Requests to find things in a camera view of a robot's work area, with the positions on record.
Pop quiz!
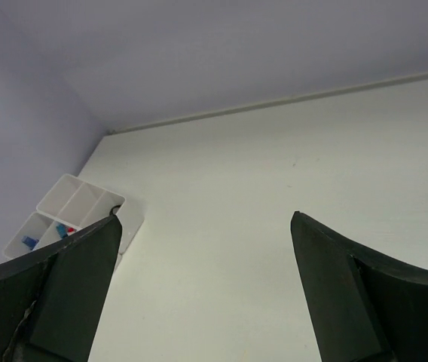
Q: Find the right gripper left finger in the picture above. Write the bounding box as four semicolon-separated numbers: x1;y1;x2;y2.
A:
0;216;122;361

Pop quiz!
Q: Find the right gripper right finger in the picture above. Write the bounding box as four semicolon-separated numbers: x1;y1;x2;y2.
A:
290;211;428;361

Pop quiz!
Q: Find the blue clear glue bottle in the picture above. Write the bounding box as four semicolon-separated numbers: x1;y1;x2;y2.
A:
22;236;39;250

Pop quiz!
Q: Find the white divided organizer tray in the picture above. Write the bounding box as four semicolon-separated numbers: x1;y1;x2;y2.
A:
3;174;144;259

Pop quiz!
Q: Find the blue capped white marker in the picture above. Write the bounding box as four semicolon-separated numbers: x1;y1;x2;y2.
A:
56;223;68;238

